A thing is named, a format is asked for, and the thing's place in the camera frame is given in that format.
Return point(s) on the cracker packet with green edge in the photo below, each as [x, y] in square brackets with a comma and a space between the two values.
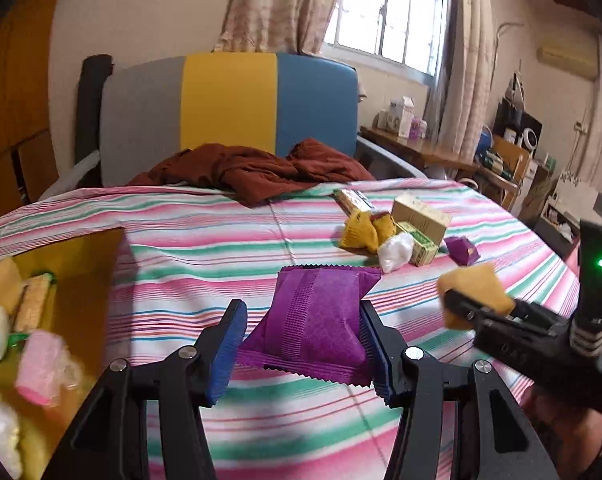
[33, 302]

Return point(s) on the hanging bag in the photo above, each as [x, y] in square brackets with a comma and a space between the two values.
[517, 92]

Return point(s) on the white wrapped bed rail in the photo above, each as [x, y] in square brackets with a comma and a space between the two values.
[66, 177]

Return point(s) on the small purple snack packet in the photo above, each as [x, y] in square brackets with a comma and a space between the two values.
[463, 251]

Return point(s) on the gold metal tin box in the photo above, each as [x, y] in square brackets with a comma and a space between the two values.
[86, 270]

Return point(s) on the orange yellow snack packet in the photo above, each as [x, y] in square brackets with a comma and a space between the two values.
[481, 282]

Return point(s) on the long beige snack packet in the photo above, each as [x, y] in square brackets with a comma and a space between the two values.
[355, 201]

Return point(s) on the beige round snack packet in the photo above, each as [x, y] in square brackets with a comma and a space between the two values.
[1, 285]

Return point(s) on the maroon cloth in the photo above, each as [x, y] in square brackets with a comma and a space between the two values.
[251, 165]

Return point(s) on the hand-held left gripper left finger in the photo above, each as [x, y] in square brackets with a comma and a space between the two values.
[226, 355]

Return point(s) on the person's right hand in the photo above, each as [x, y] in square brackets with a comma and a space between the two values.
[571, 440]

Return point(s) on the window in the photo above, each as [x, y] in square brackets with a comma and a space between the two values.
[391, 15]

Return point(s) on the white snack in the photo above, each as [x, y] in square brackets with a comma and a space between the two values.
[395, 252]

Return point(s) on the white carton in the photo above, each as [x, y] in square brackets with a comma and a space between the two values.
[406, 117]

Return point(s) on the pink green striped bed sheet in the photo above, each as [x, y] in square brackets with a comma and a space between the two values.
[206, 240]

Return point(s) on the wooden desk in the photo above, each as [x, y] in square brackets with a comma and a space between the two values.
[416, 147]

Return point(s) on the large purple snack packet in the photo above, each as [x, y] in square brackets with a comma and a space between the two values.
[311, 320]

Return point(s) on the pink snack packet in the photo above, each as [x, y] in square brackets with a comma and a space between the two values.
[43, 367]

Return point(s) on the green and white small box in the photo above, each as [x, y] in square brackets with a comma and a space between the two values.
[421, 247]

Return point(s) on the grey metal bed rail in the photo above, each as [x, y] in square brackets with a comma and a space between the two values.
[386, 157]

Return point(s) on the cream cardboard box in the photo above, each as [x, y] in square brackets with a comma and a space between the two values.
[423, 215]

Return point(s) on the purple box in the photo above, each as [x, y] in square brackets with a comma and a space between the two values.
[418, 128]

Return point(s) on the wooden chair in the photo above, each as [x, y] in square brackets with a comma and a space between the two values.
[508, 170]

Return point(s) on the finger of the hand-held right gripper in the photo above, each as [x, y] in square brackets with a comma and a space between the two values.
[463, 305]

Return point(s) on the white cardboard box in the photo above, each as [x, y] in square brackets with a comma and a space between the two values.
[571, 205]

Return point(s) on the white snack packet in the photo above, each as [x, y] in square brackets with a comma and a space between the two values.
[1, 435]

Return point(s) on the grey yellow blue headboard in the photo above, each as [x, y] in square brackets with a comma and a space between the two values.
[231, 110]

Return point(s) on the black speaker box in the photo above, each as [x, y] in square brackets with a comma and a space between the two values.
[518, 127]

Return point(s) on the wooden wardrobe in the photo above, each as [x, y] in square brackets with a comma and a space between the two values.
[11, 110]

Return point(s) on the beige patterned curtain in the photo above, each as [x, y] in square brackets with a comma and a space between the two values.
[281, 5]
[466, 70]

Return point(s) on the air conditioner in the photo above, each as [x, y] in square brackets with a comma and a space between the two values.
[568, 60]

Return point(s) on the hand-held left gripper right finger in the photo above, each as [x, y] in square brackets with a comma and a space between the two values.
[381, 360]

